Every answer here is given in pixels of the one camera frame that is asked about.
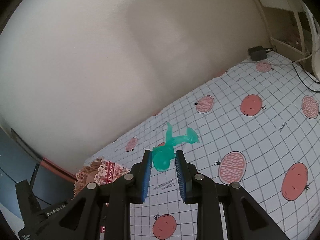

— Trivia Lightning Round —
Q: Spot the green translucent toy figure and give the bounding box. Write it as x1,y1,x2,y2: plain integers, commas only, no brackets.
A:
151,122,200,172

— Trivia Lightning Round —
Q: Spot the dark blue refrigerator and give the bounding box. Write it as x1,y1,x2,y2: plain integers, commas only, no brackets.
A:
1,131,74,218

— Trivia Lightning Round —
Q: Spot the floral pink gift box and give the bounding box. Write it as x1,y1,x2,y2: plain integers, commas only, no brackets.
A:
73,158,130,196

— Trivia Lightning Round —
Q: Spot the pomegranate grid tablecloth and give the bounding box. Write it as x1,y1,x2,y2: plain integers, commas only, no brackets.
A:
86,52,319,239

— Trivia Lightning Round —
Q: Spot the black power adapter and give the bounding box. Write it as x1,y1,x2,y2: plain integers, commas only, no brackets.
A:
248,46,267,62

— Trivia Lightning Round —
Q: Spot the white lattice shelf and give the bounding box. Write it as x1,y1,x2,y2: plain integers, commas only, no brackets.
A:
254,0,319,79

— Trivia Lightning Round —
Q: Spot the black cable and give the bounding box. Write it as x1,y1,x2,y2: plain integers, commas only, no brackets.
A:
291,60,320,93

